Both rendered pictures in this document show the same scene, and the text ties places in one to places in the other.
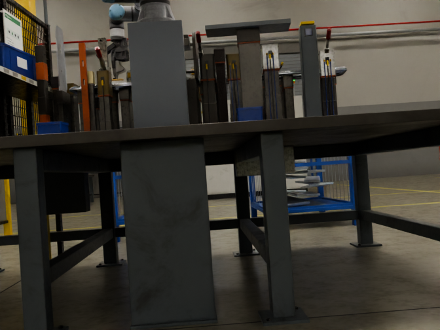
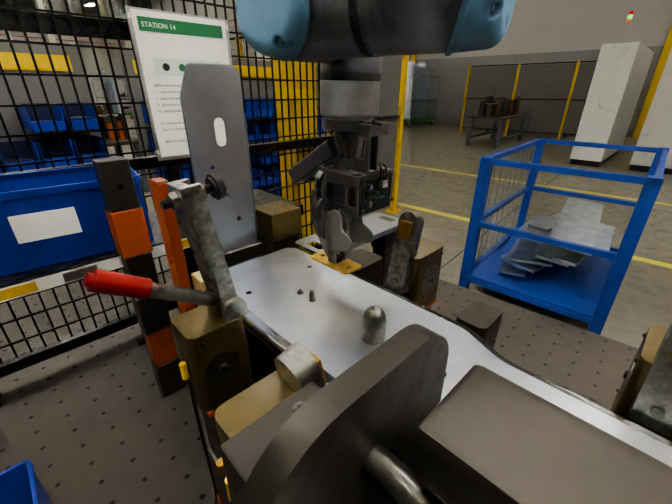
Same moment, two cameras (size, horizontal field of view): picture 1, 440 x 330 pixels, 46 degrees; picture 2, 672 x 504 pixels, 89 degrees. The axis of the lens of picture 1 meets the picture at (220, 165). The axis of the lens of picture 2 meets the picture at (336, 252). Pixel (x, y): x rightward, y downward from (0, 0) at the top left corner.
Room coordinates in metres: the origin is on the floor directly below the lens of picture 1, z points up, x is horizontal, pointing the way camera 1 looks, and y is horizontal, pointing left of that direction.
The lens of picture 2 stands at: (2.31, 0.18, 1.30)
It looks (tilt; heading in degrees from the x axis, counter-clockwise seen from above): 25 degrees down; 43
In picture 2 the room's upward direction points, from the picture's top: straight up
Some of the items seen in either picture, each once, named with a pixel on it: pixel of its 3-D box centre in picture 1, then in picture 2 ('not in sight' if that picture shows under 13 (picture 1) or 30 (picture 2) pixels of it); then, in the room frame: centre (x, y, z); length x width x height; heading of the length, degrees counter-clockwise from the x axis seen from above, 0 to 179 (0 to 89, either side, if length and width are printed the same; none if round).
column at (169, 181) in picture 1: (169, 228); not in sight; (1.97, 0.21, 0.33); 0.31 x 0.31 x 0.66; 2
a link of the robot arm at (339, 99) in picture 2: (117, 35); (351, 101); (2.67, 0.49, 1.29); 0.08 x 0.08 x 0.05
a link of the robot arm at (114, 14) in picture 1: (120, 14); (314, 13); (2.57, 0.45, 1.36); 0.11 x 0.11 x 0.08; 12
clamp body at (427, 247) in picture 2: not in sight; (413, 322); (2.83, 0.45, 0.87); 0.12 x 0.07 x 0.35; 178
